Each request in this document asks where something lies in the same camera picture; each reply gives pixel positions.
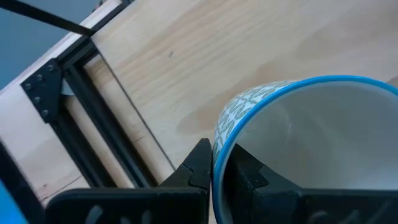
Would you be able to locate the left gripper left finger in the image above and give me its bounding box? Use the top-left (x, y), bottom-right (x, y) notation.
top-left (46, 138), bottom-right (213, 224)

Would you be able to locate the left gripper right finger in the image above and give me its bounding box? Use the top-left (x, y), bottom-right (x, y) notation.
top-left (224, 143), bottom-right (398, 224)

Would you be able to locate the teal patterned mug blue rim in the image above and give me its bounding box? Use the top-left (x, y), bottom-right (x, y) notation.
top-left (211, 75), bottom-right (398, 224)

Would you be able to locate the black aluminium table frame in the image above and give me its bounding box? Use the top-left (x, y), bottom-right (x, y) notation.
top-left (0, 0), bottom-right (158, 224)

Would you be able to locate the black frame strut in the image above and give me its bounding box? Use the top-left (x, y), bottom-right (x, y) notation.
top-left (0, 0), bottom-right (96, 37)

